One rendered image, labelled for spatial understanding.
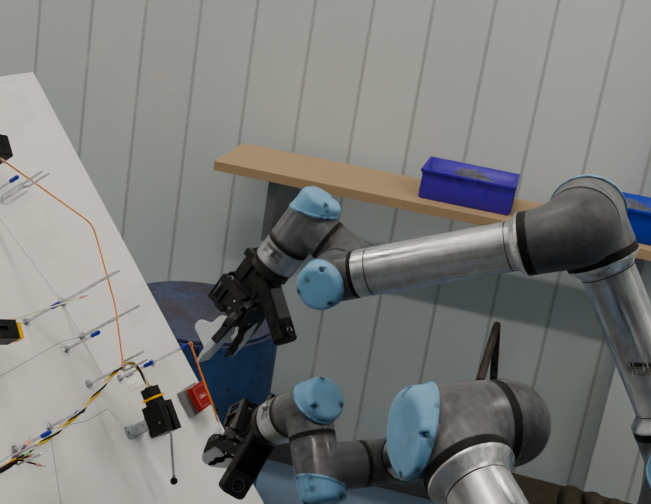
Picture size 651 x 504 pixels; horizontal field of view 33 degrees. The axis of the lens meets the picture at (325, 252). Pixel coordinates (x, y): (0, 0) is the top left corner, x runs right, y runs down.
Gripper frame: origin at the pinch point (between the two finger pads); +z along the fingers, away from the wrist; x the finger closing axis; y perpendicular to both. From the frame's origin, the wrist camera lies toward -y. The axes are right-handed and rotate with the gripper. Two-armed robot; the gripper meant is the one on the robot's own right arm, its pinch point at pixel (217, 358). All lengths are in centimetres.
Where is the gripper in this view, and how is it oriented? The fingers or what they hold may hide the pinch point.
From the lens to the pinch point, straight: 197.6
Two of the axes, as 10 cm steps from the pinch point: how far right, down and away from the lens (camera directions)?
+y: -6.7, -6.6, 3.5
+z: -5.7, 7.5, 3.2
